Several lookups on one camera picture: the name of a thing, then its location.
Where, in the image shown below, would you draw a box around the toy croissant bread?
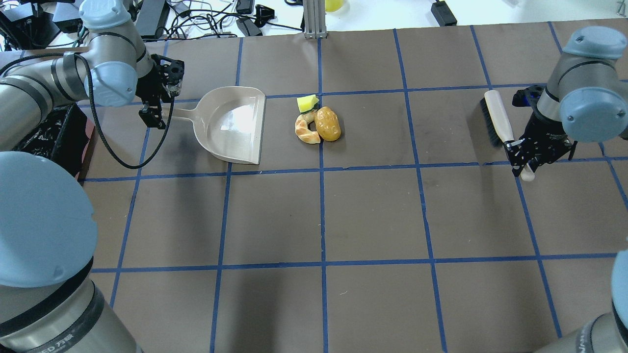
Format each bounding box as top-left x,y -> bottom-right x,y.
294,110 -> 321,144

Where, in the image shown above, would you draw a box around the yellow-brown toy potato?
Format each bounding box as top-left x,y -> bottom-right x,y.
314,106 -> 342,142

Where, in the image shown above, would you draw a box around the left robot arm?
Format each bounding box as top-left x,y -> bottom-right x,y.
1,0 -> 184,353

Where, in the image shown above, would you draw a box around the beige plastic dustpan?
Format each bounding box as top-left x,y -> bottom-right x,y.
170,86 -> 266,165

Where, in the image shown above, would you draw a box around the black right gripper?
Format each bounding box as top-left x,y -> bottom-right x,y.
504,115 -> 578,177

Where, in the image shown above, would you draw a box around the yellow-green toy food piece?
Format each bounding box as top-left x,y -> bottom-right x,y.
296,94 -> 320,114

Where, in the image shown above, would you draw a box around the black lined trash bin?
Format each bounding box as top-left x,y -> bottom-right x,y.
11,103 -> 92,178

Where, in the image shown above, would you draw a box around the black power adapter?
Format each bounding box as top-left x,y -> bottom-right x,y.
430,0 -> 458,27

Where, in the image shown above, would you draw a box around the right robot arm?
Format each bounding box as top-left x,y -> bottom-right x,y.
504,26 -> 628,353

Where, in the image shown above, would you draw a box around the aluminium frame post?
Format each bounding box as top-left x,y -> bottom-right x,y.
303,0 -> 328,39

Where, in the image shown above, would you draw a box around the tangled black cables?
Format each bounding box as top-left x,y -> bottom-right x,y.
132,0 -> 305,40

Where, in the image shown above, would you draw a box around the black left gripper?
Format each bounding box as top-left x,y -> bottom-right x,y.
135,54 -> 185,130

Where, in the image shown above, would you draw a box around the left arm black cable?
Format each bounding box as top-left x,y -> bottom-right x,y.
0,51 -> 175,170

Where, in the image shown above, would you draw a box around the white hand brush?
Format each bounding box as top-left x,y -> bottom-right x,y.
480,90 -> 535,181

